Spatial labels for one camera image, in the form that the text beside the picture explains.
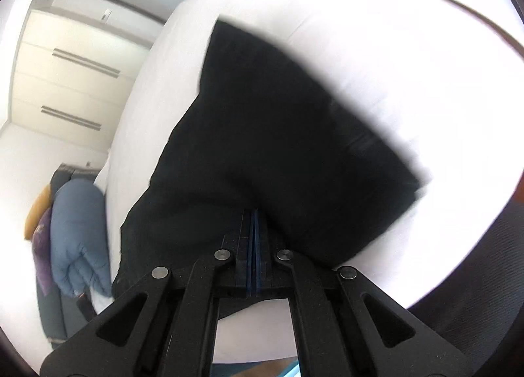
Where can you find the white pillow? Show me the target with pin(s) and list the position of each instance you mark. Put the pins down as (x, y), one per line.
(101, 299)

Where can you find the wall light switch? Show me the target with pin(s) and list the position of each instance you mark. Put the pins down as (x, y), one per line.
(105, 15)

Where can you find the yellow pillow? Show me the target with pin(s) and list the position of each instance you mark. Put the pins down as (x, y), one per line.
(37, 213)

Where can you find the cream wardrobe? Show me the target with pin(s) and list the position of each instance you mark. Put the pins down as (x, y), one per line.
(61, 86)

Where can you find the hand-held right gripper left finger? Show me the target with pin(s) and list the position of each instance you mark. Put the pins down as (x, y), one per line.
(249, 270)

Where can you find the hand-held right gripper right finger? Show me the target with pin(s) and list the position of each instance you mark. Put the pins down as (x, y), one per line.
(260, 270)

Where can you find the black pants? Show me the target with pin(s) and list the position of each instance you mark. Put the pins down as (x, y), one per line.
(266, 135)

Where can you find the purple pillow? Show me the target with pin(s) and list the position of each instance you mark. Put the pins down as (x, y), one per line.
(44, 254)

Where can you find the bed with white sheet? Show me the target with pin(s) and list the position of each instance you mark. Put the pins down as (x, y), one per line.
(368, 54)

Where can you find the blue rolled duvet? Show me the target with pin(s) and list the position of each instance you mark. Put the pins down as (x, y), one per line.
(77, 229)

